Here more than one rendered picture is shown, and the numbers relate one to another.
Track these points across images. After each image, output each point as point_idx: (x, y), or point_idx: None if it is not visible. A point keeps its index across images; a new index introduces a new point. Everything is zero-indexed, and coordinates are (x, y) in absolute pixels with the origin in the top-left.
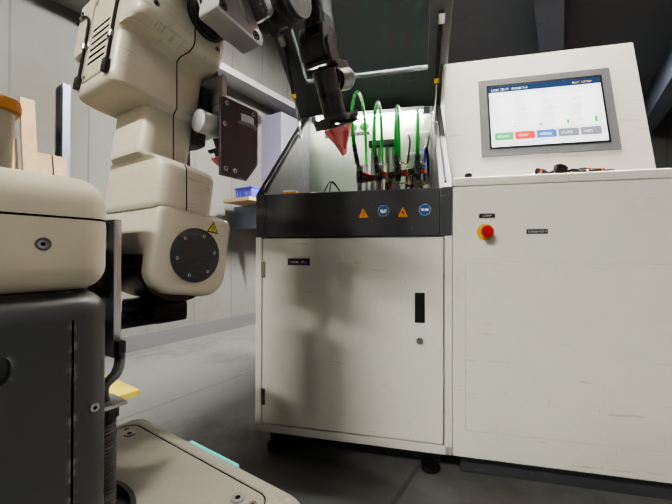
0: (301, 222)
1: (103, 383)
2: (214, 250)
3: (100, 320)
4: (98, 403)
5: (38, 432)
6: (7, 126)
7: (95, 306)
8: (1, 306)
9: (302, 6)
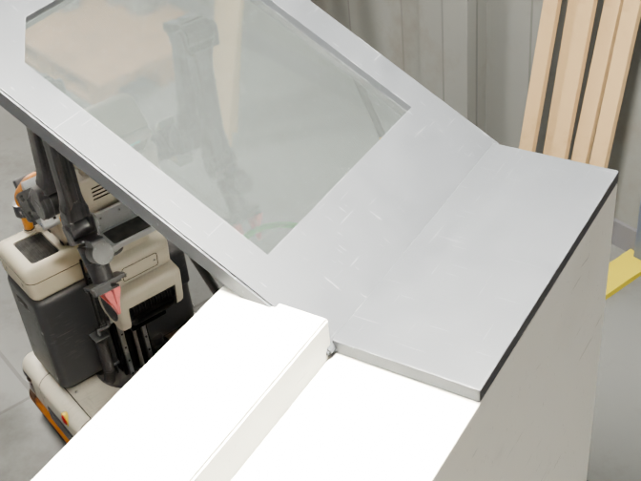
0: None
1: (46, 329)
2: (113, 310)
3: (38, 312)
4: (42, 333)
5: (36, 327)
6: (58, 225)
7: (35, 307)
8: (25, 294)
9: (40, 213)
